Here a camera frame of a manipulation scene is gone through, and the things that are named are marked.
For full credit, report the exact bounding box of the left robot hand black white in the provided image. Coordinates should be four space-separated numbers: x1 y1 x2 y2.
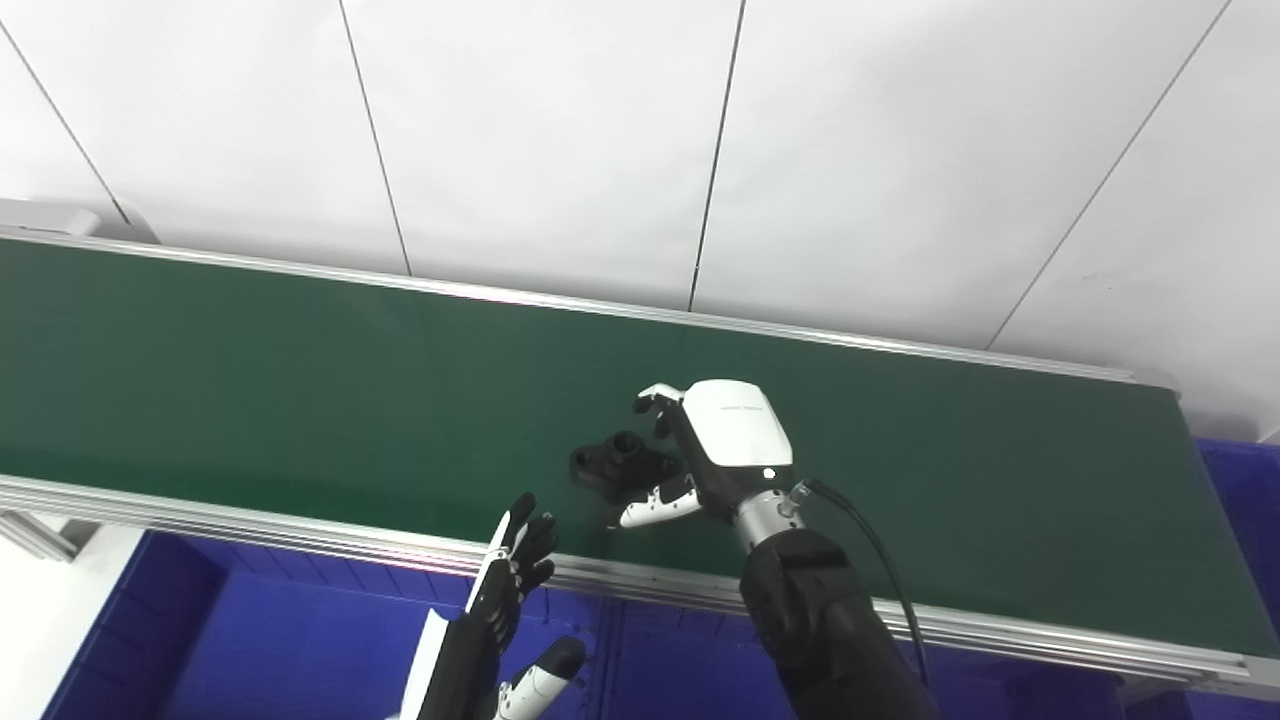
395 492 589 720

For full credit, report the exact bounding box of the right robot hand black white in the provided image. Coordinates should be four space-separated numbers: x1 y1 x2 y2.
605 378 801 530

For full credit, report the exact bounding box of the black bracket part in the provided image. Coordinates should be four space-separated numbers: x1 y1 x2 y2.
570 431 691 502

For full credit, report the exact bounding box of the blue plastic bin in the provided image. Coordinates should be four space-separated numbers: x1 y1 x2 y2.
1120 437 1280 720
40 530 611 720
600 595 1131 720

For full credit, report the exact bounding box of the green conveyor belt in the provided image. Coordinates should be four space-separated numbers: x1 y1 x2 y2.
0 238 1280 661
0 228 1280 701

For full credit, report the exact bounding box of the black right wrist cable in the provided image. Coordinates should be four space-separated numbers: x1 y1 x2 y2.
800 478 931 691

